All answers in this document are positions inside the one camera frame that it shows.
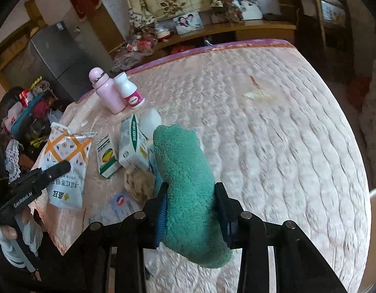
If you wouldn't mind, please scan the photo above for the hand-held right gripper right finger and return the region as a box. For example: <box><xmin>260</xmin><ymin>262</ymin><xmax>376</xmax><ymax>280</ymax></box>
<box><xmin>215</xmin><ymin>182</ymin><xmax>347</xmax><ymax>293</ymax></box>

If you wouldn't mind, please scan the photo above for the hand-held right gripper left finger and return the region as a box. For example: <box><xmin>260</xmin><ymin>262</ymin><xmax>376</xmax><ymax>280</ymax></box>
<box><xmin>61</xmin><ymin>182</ymin><xmax>170</xmax><ymax>293</ymax></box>

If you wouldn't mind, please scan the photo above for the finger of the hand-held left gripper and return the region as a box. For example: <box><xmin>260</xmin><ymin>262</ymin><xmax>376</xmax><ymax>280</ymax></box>
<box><xmin>38</xmin><ymin>161</ymin><xmax>72</xmax><ymax>187</ymax></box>

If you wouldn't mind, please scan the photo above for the white and orange snack bag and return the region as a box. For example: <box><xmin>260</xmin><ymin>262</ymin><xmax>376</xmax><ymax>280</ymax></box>
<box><xmin>38</xmin><ymin>122</ymin><xmax>98</xmax><ymax>210</ymax></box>

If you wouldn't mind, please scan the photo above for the white paper packet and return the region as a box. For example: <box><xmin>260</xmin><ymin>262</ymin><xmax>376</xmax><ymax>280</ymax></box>
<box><xmin>107</xmin><ymin>191</ymin><xmax>143</xmax><ymax>223</ymax></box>

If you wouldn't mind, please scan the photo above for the brown tissue ball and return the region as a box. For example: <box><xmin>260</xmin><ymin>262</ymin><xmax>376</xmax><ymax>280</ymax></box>
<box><xmin>123</xmin><ymin>170</ymin><xmax>156</xmax><ymax>203</ymax></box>

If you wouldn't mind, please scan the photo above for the small green yellow medicine box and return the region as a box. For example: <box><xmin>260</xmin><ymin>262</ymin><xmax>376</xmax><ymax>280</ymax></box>
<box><xmin>96</xmin><ymin>134</ymin><xmax>122</xmax><ymax>179</ymax></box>

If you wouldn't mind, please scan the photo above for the green plush cloth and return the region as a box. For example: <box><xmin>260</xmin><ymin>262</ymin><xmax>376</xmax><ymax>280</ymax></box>
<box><xmin>153</xmin><ymin>124</ymin><xmax>233</xmax><ymax>269</ymax></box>

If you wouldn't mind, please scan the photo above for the light blue plastic packet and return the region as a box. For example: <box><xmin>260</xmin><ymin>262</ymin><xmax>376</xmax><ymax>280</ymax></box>
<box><xmin>148</xmin><ymin>145</ymin><xmax>161</xmax><ymax>187</ymax></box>

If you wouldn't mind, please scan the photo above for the large white green medicine box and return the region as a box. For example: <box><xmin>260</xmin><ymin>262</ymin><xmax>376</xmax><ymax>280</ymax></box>
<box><xmin>118</xmin><ymin>114</ymin><xmax>152</xmax><ymax>171</ymax></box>

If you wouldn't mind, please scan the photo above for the person's left hand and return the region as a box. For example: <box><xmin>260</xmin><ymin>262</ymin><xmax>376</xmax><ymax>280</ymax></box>
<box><xmin>0</xmin><ymin>209</ymin><xmax>34</xmax><ymax>241</ymax></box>

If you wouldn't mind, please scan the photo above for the white lace cloth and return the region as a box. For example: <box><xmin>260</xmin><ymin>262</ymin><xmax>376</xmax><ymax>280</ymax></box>
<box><xmin>5</xmin><ymin>139</ymin><xmax>25</xmax><ymax>182</ymax></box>

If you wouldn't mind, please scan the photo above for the pile of clothes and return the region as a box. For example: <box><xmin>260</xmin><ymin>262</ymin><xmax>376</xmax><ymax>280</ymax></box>
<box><xmin>0</xmin><ymin>79</ymin><xmax>63</xmax><ymax>159</ymax></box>

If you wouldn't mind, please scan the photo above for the pink quilted mattress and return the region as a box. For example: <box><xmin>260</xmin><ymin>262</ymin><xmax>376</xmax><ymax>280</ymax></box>
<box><xmin>32</xmin><ymin>39</ymin><xmax>372</xmax><ymax>293</ymax></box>

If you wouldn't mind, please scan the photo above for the white bottle with pink label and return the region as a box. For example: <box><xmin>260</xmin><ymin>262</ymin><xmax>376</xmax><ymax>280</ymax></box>
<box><xmin>113</xmin><ymin>72</ymin><xmax>145</xmax><ymax>109</ymax></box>

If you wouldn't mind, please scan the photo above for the grey refrigerator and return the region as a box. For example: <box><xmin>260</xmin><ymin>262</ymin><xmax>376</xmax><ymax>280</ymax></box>
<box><xmin>29</xmin><ymin>21</ymin><xmax>107</xmax><ymax>103</ymax></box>

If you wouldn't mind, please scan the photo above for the clear bag with red decorations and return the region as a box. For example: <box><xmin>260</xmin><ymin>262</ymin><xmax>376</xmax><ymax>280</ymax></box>
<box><xmin>113</xmin><ymin>26</ymin><xmax>159</xmax><ymax>71</ymax></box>

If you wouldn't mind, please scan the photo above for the red bundle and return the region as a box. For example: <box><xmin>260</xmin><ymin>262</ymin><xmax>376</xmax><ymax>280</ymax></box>
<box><xmin>171</xmin><ymin>44</ymin><xmax>195</xmax><ymax>55</ymax></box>

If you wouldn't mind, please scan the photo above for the wooden cabinet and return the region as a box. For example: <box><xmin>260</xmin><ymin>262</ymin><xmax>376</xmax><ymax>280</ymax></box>
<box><xmin>110</xmin><ymin>21</ymin><xmax>298</xmax><ymax>62</ymax></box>

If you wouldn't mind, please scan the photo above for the large framed photo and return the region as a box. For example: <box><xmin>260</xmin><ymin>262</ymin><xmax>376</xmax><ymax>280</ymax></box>
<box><xmin>234</xmin><ymin>0</ymin><xmax>263</xmax><ymax>20</ymax></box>

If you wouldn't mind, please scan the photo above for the wooden rack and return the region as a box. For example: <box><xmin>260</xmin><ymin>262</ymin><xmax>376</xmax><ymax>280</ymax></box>
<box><xmin>298</xmin><ymin>0</ymin><xmax>355</xmax><ymax>52</ymax></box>

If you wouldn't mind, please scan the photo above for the small photo frame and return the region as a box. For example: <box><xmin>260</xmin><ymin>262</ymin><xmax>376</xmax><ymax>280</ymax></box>
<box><xmin>173</xmin><ymin>11</ymin><xmax>204</xmax><ymax>35</ymax></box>

